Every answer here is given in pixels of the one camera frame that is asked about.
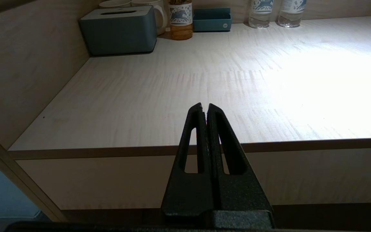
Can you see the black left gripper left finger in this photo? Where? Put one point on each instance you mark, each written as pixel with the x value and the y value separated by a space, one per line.
pixel 188 193

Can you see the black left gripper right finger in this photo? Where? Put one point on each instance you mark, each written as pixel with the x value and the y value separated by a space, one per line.
pixel 240 193

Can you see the amber tea bottle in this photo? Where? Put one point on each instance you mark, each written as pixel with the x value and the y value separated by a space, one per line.
pixel 181 20

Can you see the small blue tray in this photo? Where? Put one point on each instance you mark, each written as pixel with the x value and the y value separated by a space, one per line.
pixel 212 21

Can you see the grey-blue tissue box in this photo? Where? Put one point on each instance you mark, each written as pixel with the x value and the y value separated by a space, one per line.
pixel 119 31

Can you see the clear water bottle blue label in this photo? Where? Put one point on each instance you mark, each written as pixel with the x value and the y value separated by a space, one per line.
pixel 290 13
pixel 260 13

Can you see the white ceramic cup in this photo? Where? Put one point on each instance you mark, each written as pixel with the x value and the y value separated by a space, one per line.
pixel 158 12
pixel 114 4

